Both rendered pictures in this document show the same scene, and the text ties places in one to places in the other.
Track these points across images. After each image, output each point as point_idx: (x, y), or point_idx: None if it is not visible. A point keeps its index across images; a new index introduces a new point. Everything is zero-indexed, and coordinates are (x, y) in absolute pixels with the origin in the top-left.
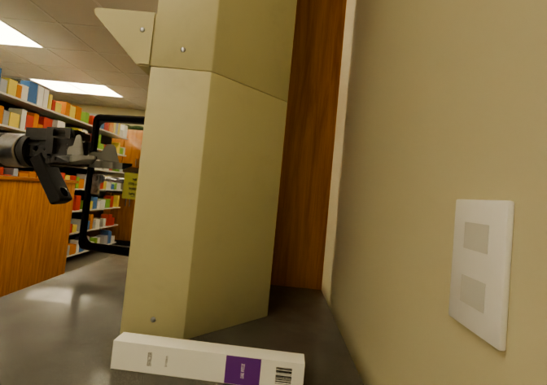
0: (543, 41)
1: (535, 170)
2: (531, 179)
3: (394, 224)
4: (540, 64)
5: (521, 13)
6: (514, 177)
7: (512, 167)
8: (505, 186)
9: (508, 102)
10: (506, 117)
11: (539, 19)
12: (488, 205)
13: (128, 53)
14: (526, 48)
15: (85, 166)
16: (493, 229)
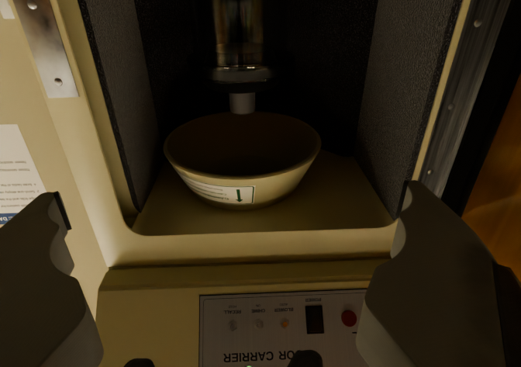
0: (21, 82)
1: (1, 32)
2: (1, 28)
3: None
4: (18, 74)
5: (39, 98)
6: (11, 29)
7: (14, 34)
8: (14, 25)
9: (30, 64)
10: (28, 57)
11: (27, 91)
12: (13, 15)
13: (98, 320)
14: (29, 83)
15: (305, 350)
16: (5, 4)
